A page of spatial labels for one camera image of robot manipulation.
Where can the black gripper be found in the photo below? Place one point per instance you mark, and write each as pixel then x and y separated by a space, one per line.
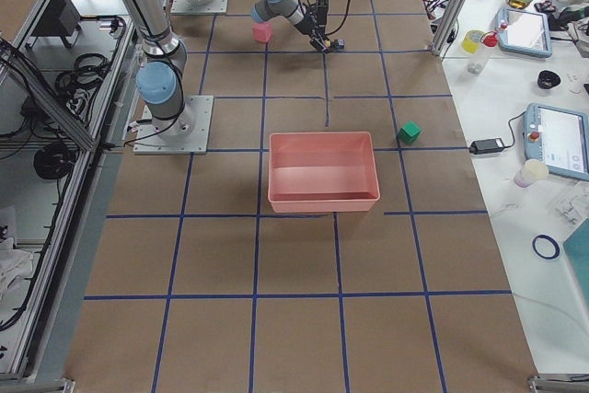
pixel 306 23

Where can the yellow emergency stop button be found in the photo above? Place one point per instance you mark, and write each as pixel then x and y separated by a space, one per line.
pixel 336 45

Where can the pink cube near centre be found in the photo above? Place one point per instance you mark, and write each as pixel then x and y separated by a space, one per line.
pixel 262 32

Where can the green cube near bin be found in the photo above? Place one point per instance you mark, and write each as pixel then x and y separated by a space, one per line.
pixel 409 132

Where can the pink plastic bin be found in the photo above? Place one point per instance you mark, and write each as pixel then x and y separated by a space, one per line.
pixel 322 172

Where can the yellow tape roll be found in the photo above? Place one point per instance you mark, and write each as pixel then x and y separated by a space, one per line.
pixel 472 40

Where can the red capped squeeze bottle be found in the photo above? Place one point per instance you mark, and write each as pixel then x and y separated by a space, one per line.
pixel 487 44

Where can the black power adapter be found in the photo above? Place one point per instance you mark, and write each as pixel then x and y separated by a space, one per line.
pixel 486 146

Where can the upper teach pendant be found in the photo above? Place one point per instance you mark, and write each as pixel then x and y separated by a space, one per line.
pixel 524 32

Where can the teach pendant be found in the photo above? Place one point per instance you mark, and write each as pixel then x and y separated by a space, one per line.
pixel 557 137
pixel 524 32

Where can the white paper cup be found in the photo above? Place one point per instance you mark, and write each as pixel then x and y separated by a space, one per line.
pixel 532 170

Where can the lower teach pendant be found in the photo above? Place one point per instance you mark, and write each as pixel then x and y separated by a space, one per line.
pixel 557 137

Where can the teal box corner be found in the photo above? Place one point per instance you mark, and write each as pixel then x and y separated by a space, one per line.
pixel 576 248

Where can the aluminium frame post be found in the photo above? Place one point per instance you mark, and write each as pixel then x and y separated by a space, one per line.
pixel 453 2

